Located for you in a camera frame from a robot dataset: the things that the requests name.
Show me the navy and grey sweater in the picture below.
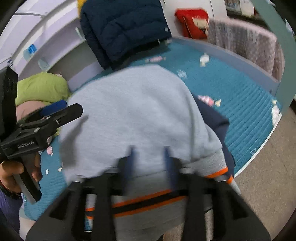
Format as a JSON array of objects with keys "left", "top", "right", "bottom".
[{"left": 58, "top": 64, "right": 241, "bottom": 241}]

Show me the person's left hand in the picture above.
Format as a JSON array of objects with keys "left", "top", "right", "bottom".
[{"left": 0, "top": 151, "right": 43, "bottom": 194}]

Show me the green and pink folded jacket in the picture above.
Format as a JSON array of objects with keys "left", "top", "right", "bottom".
[{"left": 16, "top": 72, "right": 70, "bottom": 121}]

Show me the blue bottle cap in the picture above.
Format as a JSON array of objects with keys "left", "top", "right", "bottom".
[{"left": 28, "top": 44, "right": 37, "bottom": 55}]

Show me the lavender white bed headboard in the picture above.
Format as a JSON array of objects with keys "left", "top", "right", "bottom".
[{"left": 1, "top": 1, "right": 103, "bottom": 91}]

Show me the dark navy puffer jacket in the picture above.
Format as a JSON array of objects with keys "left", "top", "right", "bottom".
[{"left": 80, "top": 1, "right": 171, "bottom": 69}]

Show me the grey pink dotted blanket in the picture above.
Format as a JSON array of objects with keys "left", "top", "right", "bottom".
[{"left": 208, "top": 18, "right": 285, "bottom": 81}]

